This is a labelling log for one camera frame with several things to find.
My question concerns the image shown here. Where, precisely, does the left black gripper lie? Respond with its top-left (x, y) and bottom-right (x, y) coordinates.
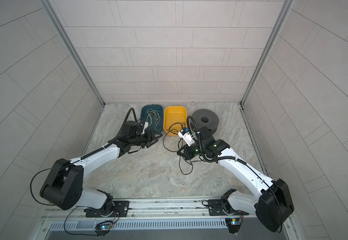
top-left (128, 129), bottom-right (163, 148)

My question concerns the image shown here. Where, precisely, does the dark grey cable spool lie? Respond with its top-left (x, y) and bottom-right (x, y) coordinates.
top-left (192, 109), bottom-right (220, 135)

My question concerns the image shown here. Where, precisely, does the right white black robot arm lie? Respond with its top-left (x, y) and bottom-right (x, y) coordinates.
top-left (177, 116), bottom-right (294, 233)

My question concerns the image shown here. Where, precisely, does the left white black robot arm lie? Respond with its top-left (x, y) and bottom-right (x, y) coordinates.
top-left (39, 117), bottom-right (162, 217)

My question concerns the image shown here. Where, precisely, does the teal plastic bin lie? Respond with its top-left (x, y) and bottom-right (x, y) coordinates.
top-left (141, 104), bottom-right (164, 133)

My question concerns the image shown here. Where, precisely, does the yellow plastic bin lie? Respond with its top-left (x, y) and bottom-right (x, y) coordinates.
top-left (164, 106), bottom-right (187, 136)

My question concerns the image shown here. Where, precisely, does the right circuit board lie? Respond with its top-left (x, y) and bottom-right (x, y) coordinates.
top-left (225, 218), bottom-right (242, 234)

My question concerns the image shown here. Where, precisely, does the circuit board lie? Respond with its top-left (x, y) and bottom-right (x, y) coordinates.
top-left (95, 221), bottom-right (114, 231)
top-left (225, 218), bottom-right (242, 234)

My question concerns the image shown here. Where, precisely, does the left circuit board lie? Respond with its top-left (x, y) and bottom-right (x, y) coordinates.
top-left (95, 221), bottom-right (114, 231)

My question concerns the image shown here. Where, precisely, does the yellow green cable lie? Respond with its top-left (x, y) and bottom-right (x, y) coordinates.
top-left (145, 108), bottom-right (162, 130)

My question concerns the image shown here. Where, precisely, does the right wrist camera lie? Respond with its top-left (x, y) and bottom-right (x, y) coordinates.
top-left (178, 127), bottom-right (195, 147)

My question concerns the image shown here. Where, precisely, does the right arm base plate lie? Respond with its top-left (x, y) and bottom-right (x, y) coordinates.
top-left (202, 199), bottom-right (249, 216)

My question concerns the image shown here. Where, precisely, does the aluminium mounting rail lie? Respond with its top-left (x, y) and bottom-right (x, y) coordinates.
top-left (41, 196), bottom-right (293, 223)

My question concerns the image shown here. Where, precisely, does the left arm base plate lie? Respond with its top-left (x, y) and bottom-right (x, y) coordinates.
top-left (84, 201), bottom-right (130, 218)

